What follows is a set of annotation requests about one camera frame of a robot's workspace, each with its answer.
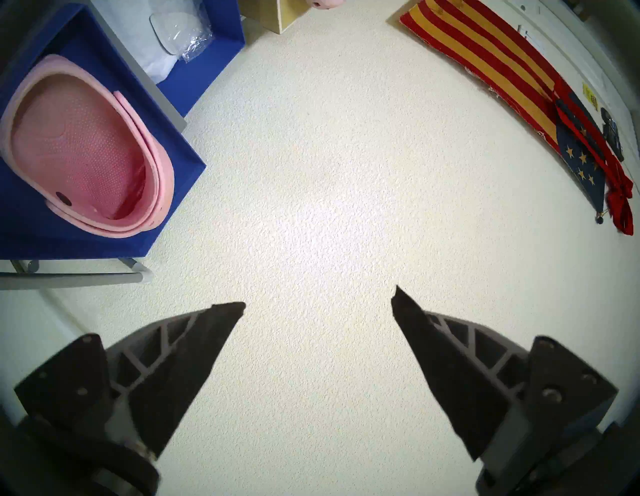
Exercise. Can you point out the yellow sticker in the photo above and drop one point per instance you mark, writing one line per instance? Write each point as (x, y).
(591, 97)

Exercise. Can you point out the tan shoe box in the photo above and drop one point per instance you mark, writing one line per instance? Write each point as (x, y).
(280, 15)

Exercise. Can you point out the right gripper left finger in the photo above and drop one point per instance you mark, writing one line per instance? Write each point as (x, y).
(160, 365)

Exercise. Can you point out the clear plastic bag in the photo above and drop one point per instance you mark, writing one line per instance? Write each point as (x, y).
(182, 32)

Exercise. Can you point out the blue shoe box lid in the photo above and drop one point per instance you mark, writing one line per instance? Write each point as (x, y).
(30, 235)

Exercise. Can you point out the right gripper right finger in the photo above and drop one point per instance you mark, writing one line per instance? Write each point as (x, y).
(475, 380)

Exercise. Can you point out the blue shoe box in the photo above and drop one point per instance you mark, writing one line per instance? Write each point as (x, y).
(210, 60)

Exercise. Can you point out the pink clog shoe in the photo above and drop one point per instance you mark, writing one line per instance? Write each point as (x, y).
(75, 150)
(325, 3)

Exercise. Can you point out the red yellow striped flag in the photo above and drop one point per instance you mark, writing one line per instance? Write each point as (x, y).
(500, 65)

